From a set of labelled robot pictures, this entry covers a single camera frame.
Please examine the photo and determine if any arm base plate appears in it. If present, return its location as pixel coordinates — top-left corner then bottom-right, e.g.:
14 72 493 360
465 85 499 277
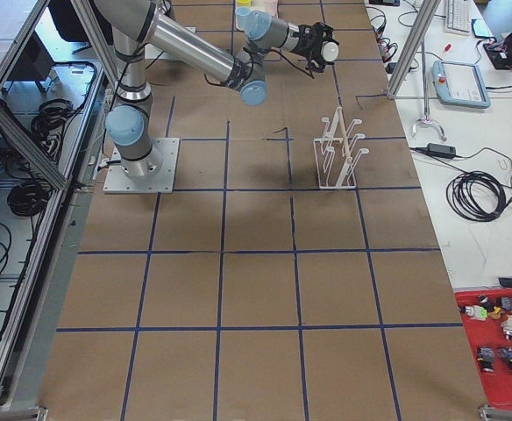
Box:
103 138 181 194

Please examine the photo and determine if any black power adapter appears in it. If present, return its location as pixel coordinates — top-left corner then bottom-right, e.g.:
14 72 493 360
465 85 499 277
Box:
426 143 457 160

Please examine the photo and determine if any white keyboard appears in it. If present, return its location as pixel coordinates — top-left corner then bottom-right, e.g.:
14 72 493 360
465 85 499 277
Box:
444 0 471 36

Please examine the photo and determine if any aluminium frame post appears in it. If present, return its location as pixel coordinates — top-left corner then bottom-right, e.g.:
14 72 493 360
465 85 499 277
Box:
386 0 440 99

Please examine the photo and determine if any teach pendant tablet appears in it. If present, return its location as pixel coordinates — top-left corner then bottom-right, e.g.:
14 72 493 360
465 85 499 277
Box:
431 60 491 109

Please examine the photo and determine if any white ikea cup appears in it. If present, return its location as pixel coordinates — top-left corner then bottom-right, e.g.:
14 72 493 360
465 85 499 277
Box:
321 40 339 63

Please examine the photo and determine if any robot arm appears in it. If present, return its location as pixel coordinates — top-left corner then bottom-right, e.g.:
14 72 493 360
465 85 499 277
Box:
96 1 338 180

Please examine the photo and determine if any red parts tray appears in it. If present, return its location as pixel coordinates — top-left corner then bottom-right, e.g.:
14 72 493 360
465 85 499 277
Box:
455 289 512 410

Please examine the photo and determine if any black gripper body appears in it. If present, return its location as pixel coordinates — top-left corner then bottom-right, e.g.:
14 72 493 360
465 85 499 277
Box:
294 22 336 73

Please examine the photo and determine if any pink ikea cup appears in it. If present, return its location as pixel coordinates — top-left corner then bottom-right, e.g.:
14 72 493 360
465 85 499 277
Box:
263 0 278 16

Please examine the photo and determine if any coiled black cable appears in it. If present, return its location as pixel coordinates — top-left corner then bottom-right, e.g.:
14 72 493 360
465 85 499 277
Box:
446 170 512 223

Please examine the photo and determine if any white wire cup rack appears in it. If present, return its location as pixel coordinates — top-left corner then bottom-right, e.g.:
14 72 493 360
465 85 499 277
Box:
312 105 369 190

